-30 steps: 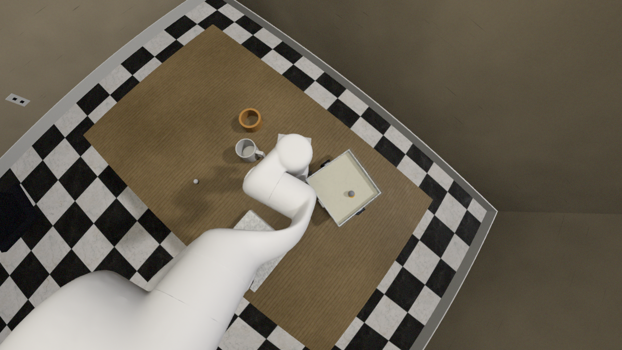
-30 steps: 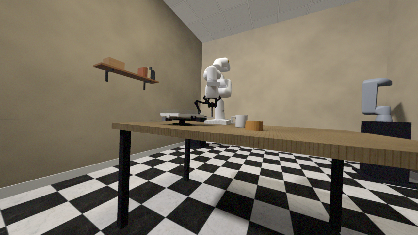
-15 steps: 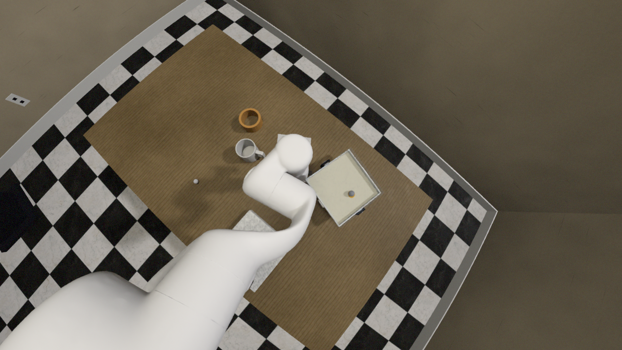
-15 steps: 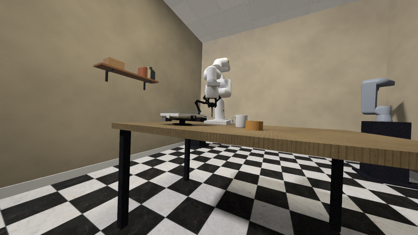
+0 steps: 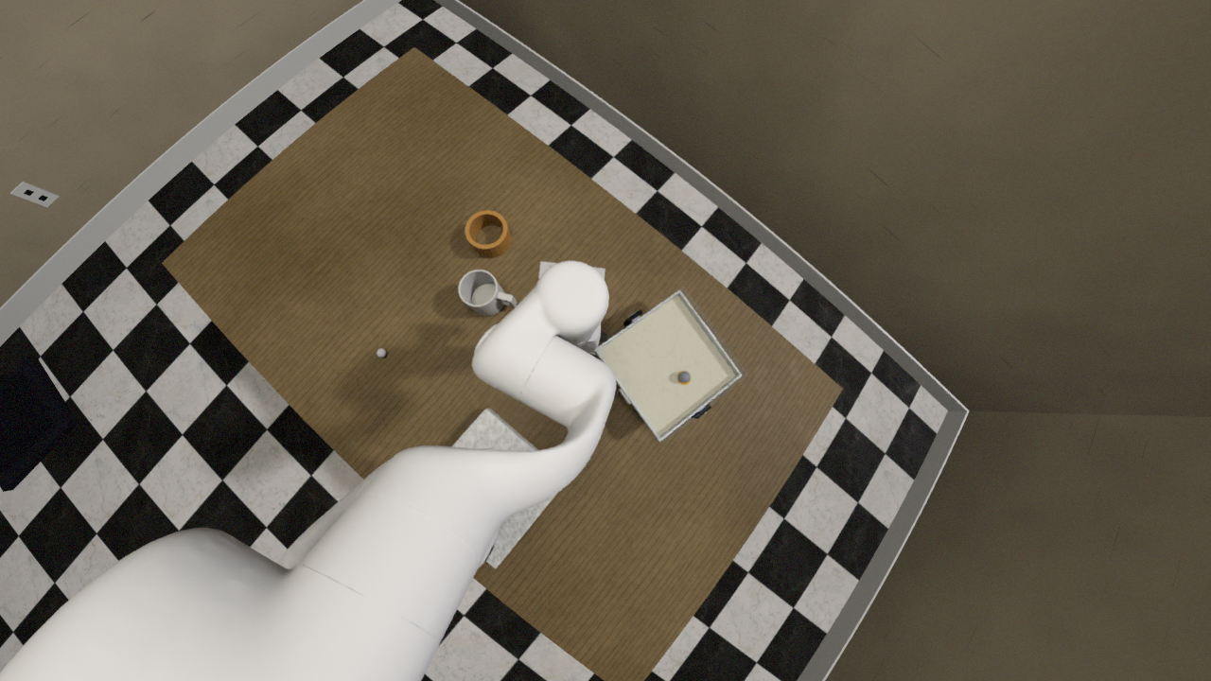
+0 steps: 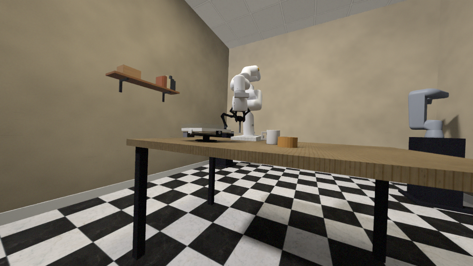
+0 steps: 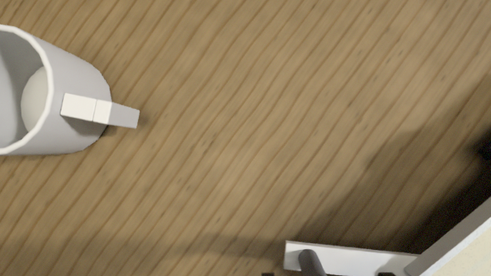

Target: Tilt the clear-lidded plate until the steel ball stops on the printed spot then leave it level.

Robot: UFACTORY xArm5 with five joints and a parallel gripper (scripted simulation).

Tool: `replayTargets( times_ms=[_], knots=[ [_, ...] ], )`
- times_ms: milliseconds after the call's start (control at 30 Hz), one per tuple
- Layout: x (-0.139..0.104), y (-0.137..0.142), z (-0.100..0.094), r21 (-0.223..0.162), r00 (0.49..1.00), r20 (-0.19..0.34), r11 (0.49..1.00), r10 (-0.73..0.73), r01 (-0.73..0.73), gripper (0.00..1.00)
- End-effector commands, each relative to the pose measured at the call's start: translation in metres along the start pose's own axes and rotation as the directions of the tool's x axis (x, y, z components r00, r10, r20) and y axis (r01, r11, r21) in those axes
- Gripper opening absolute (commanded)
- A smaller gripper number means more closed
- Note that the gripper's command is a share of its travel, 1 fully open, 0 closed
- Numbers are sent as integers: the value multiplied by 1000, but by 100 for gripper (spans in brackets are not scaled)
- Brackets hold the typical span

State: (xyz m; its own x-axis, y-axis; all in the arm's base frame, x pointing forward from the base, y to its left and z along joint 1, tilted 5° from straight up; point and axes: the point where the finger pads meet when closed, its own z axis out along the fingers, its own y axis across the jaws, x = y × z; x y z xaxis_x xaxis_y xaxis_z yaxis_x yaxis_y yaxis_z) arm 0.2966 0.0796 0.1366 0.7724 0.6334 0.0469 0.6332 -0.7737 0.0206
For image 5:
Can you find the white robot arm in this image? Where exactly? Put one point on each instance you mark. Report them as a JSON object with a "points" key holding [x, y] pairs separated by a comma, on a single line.
{"points": [[372, 600]]}

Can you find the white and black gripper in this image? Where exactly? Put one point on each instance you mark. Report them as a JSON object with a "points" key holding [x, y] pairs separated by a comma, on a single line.
{"points": [[593, 342]]}

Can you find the white mug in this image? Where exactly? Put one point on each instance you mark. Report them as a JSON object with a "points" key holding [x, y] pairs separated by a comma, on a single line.
{"points": [[478, 287]]}

